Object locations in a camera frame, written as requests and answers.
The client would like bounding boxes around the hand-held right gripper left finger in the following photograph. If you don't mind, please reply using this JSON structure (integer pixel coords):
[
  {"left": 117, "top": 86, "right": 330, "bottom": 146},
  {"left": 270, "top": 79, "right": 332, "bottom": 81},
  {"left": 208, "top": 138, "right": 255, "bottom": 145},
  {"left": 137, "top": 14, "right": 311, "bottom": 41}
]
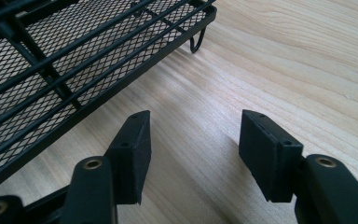
[{"left": 62, "top": 109, "right": 153, "bottom": 224}]

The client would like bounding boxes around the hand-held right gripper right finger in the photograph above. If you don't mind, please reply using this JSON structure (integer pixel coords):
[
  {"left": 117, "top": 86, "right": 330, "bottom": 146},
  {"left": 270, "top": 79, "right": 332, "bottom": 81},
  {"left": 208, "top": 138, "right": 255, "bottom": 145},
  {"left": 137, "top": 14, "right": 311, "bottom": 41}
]
[{"left": 238, "top": 108, "right": 358, "bottom": 224}]

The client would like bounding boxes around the black metal mesh rack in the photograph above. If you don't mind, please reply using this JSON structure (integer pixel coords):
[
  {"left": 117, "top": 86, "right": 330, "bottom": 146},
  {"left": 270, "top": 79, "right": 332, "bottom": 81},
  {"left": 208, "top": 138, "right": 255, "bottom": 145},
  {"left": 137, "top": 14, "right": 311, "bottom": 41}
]
[{"left": 0, "top": 0, "right": 218, "bottom": 198}]

